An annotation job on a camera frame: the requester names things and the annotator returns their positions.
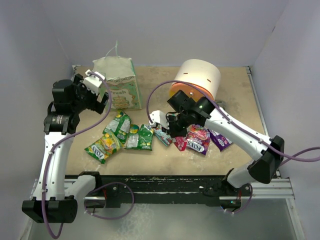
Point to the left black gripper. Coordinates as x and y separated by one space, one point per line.
79 86

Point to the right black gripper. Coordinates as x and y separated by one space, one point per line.
171 131

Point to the red candy packet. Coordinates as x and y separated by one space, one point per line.
180 142

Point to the green cake paper bag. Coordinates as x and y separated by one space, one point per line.
120 76

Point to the purple back-side candy packet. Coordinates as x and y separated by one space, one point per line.
219 140

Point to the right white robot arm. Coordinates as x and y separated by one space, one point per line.
264 151

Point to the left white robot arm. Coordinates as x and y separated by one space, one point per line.
52 201

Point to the teal mint blossom Fox's packet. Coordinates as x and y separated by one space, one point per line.
161 133

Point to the purple Fox's berries packet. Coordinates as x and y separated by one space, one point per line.
198 139

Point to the green Fox's back-side packet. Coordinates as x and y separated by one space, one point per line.
120 126

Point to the green spring tea Fox's packet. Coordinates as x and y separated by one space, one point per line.
104 147

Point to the cream round drawer cabinet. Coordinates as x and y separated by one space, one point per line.
194 76

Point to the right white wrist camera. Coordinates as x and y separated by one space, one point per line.
158 117

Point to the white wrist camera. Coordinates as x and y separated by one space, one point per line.
93 82
158 117

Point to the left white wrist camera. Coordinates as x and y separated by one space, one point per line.
93 82

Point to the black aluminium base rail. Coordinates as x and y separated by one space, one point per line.
112 191

